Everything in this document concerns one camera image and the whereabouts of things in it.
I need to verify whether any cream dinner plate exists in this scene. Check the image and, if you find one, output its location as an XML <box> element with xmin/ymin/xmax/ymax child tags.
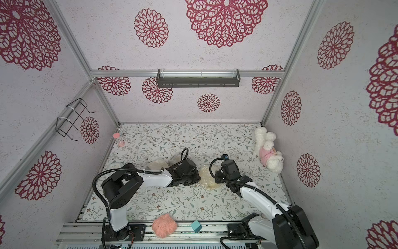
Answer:
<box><xmin>199</xmin><ymin>164</ymin><xmax>221</xmax><ymax>190</ymax></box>

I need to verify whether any bubble-wrapped plate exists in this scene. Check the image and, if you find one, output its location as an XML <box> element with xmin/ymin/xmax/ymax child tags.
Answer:
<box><xmin>169</xmin><ymin>153</ymin><xmax>188</xmax><ymax>167</ymax></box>
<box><xmin>145</xmin><ymin>159</ymin><xmax>169</xmax><ymax>171</ymax></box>

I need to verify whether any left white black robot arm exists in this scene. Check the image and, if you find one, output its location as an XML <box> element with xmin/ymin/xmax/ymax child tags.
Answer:
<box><xmin>92</xmin><ymin>159</ymin><xmax>201</xmax><ymax>232</ymax></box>

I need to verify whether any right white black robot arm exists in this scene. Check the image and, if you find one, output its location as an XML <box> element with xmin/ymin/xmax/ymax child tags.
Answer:
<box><xmin>209</xmin><ymin>157</ymin><xmax>320</xmax><ymax>249</ymax></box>

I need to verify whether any white plush poodle pink shirt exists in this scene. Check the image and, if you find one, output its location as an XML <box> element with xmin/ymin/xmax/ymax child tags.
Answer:
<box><xmin>255</xmin><ymin>127</ymin><xmax>284</xmax><ymax>174</ymax></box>

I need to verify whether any teal small cube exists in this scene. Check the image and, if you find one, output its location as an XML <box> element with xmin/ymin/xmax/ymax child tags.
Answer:
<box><xmin>191</xmin><ymin>221</ymin><xmax>202</xmax><ymax>233</ymax></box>

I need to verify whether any pink fluffy ball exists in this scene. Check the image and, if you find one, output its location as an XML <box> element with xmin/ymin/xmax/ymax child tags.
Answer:
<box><xmin>152</xmin><ymin>214</ymin><xmax>177</xmax><ymax>239</ymax></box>

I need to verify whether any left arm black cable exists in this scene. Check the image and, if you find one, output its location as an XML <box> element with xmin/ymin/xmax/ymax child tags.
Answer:
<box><xmin>92</xmin><ymin>147</ymin><xmax>190</xmax><ymax>249</ymax></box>

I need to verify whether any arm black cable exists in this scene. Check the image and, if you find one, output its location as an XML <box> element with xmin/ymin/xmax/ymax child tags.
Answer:
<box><xmin>209</xmin><ymin>154</ymin><xmax>307</xmax><ymax>249</ymax></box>
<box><xmin>92</xmin><ymin>147</ymin><xmax>190</xmax><ymax>249</ymax></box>

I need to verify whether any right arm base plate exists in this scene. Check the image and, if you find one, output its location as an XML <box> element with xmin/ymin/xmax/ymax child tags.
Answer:
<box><xmin>227</xmin><ymin>223</ymin><xmax>263</xmax><ymax>240</ymax></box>

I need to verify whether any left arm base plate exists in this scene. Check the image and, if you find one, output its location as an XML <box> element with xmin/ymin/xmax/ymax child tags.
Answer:
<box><xmin>102</xmin><ymin>224</ymin><xmax>146</xmax><ymax>242</ymax></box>

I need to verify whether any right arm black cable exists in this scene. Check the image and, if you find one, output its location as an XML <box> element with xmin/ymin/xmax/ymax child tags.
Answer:
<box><xmin>209</xmin><ymin>154</ymin><xmax>307</xmax><ymax>249</ymax></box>

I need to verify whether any black wall shelf rail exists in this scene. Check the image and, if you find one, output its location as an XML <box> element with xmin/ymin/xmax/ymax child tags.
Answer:
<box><xmin>156</xmin><ymin>69</ymin><xmax>241</xmax><ymax>88</ymax></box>

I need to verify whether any aluminium front rail frame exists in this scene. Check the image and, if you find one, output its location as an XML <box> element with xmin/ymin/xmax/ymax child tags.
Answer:
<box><xmin>53</xmin><ymin>222</ymin><xmax>235</xmax><ymax>249</ymax></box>

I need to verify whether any black wire wall rack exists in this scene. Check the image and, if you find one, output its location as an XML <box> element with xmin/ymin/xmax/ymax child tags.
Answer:
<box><xmin>55</xmin><ymin>98</ymin><xmax>95</xmax><ymax>142</ymax></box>

